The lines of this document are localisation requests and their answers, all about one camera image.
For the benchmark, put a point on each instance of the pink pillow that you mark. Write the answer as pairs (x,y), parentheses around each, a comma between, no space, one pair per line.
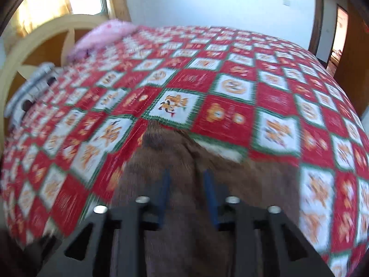
(103,36)

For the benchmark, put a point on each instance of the grey white printed pillow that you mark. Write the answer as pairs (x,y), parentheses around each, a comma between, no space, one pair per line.
(34,86)

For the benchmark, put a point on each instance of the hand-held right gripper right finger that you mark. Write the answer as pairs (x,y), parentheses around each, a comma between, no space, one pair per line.
(212,202)

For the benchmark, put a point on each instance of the brown wooden door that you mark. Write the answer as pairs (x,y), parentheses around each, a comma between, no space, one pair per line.
(354,52)

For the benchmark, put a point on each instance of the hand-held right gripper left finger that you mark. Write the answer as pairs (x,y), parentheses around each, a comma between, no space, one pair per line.
(164,202)

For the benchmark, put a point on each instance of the beige patterned curtain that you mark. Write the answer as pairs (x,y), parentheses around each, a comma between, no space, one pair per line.
(119,0)

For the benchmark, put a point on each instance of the cream wooden headboard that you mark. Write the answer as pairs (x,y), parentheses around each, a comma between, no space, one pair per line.
(43,28)

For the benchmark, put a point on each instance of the sheer yellow curtain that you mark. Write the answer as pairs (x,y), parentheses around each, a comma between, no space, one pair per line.
(40,3)

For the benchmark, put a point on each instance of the red checked printed blanket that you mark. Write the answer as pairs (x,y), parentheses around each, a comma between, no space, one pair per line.
(230,115)

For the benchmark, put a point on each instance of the white wall switch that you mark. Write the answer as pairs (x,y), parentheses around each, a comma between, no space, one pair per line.
(286,2)

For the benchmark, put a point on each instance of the brown knitted sweater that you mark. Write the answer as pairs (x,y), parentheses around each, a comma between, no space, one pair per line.
(178,164)

